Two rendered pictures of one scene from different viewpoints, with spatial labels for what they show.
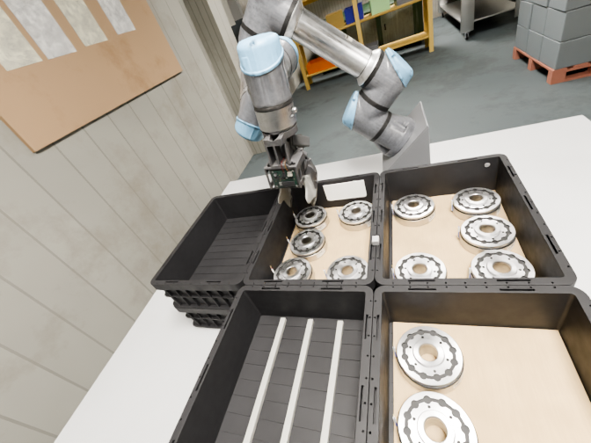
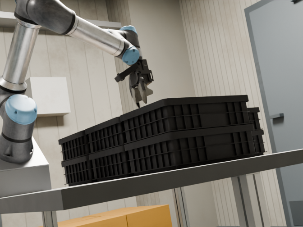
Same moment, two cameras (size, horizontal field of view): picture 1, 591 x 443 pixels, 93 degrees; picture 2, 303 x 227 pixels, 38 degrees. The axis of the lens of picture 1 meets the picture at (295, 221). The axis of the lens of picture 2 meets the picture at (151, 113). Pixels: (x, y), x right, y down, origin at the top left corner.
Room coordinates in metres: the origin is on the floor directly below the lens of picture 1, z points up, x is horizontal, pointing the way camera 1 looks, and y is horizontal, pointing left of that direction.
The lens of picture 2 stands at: (2.23, 0.79, 0.70)
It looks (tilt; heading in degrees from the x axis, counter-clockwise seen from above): 8 degrees up; 206
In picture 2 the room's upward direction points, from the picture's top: 9 degrees counter-clockwise
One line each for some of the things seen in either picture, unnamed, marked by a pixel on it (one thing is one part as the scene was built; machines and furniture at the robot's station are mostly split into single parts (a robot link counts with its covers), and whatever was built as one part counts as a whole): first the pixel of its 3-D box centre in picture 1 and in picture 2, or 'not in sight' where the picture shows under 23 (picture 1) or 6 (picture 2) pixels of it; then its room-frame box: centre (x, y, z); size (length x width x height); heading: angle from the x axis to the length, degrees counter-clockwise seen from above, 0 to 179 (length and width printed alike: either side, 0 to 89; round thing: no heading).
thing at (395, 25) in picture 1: (367, 30); not in sight; (6.70, -3.00, 0.39); 1.99 x 1.90 x 0.79; 63
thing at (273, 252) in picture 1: (324, 238); (142, 134); (0.58, -0.05, 0.87); 0.40 x 0.30 x 0.11; 151
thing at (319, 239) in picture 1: (307, 242); not in sight; (0.61, -0.01, 0.86); 0.10 x 0.10 x 0.01
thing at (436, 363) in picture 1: (428, 352); not in sight; (0.21, -0.12, 0.86); 0.05 x 0.05 x 0.01
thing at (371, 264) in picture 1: (318, 224); (140, 123); (0.58, -0.05, 0.92); 0.40 x 0.30 x 0.02; 151
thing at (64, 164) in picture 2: not in sight; (112, 166); (0.44, -0.32, 0.76); 0.40 x 0.30 x 0.12; 151
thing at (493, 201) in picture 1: (476, 199); not in sight; (0.50, -0.44, 0.86); 0.10 x 0.10 x 0.01
